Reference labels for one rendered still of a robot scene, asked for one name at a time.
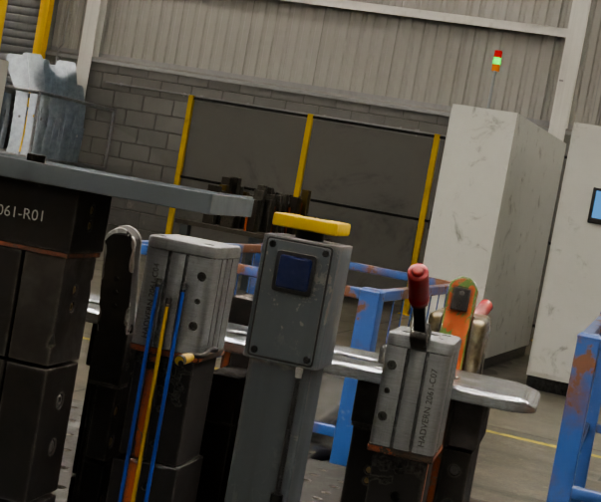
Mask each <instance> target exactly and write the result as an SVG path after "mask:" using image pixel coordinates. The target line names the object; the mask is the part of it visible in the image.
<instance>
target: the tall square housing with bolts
mask: <svg viewBox="0 0 601 502"><path fill-rule="evenodd" d="M240 252H241V248H240V247H239V246H237V245H232V244H227V243H221V242H216V241H211V240H206V239H201V238H195V237H190V236H185V235H178V234H153V235H151V236H150V239H149V245H148V252H147V257H146V263H145V269H144V274H143V280H142V286H141V292H140V298H139V304H138V309H137V315H136V321H135V327H134V333H133V339H132V341H131V342H130V349H132V350H137V351H136V357H135V363H134V369H133V375H132V381H131V386H130V392H129V398H128V404H127V410H126V416H125V421H124V427H123V433H122V439H121V445H120V452H123V453H122V454H120V455H118V456H116V457H114V458H113V463H112V469H111V474H110V480H109V486H108V492H107V498H106V502H195V501H196V495H197V490H198V484H199V478H200V472H201V467H202V461H203V455H199V452H200V446H201V441H202V436H203V430H204V425H205V419H206V413H207V407H208V402H209V396H210V390H211V385H212V379H213V373H214V367H215V362H216V358H217V357H220V356H223V355H224V351H225V349H224V348H223V347H224V341H225V336H226V330H227V324H228V318H229V313H230V307H231V301H232V296H233V290H234V284H235V279H236V273H237V267H238V261H239V258H240ZM209 347H218V352H217V353H209V355H208V356H207V357H206V358H204V359H194V360H193V361H192V362H190V363H189V364H186V365H183V366H182V367H180V366H177V365H176V364H175V362H174V359H175V357H176V356H179V355H183V354H187V353H191V352H194V353H199V354H201V353H203V352H204V351H205V350H206V349H207V348H209Z"/></svg>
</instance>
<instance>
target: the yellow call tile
mask: <svg viewBox="0 0 601 502"><path fill-rule="evenodd" d="M272 224H273V225H277V226H282V227H287V228H293V229H297V230H296V235H295V237H297V238H301V239H306V240H312V241H318V242H324V237H325V235H330V236H349V234H350V228H351V225H350V224H349V223H344V222H338V221H333V220H327V219H322V218H316V217H311V216H306V215H300V214H295V213H286V212H274V214H273V219H272Z"/></svg>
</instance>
